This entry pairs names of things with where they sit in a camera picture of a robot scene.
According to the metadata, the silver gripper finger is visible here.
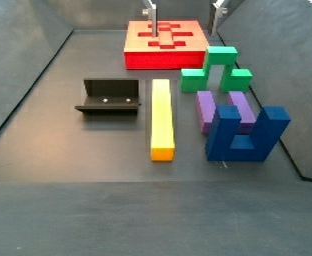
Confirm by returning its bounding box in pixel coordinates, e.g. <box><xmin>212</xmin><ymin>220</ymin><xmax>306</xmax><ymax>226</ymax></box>
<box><xmin>142</xmin><ymin>0</ymin><xmax>157</xmax><ymax>37</ymax></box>
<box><xmin>210</xmin><ymin>0</ymin><xmax>228</xmax><ymax>33</ymax></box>

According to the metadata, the purple U-shaped block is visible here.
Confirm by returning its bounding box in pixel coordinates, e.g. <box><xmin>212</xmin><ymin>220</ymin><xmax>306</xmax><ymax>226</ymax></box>
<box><xmin>196</xmin><ymin>91</ymin><xmax>256</xmax><ymax>135</ymax></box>

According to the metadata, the red slotted board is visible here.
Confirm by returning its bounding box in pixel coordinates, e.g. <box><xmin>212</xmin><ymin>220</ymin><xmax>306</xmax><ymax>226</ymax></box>
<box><xmin>123</xmin><ymin>20</ymin><xmax>209</xmax><ymax>70</ymax></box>

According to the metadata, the black angle fixture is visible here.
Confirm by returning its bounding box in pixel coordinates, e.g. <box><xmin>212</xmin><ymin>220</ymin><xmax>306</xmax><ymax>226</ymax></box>
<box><xmin>74</xmin><ymin>78</ymin><xmax>139</xmax><ymax>113</ymax></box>

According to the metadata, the green stepped arch block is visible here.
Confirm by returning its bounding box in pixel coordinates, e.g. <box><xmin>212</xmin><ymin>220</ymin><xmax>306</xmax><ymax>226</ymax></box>
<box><xmin>180</xmin><ymin>46</ymin><xmax>252</xmax><ymax>92</ymax></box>

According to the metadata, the long yellow bar block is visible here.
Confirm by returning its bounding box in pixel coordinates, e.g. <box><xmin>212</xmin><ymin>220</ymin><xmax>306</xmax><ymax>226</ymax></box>
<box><xmin>150</xmin><ymin>79</ymin><xmax>174</xmax><ymax>161</ymax></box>

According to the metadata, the blue U-shaped block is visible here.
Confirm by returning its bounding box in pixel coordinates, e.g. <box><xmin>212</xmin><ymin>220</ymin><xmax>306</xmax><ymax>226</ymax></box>
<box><xmin>205</xmin><ymin>105</ymin><xmax>290</xmax><ymax>162</ymax></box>

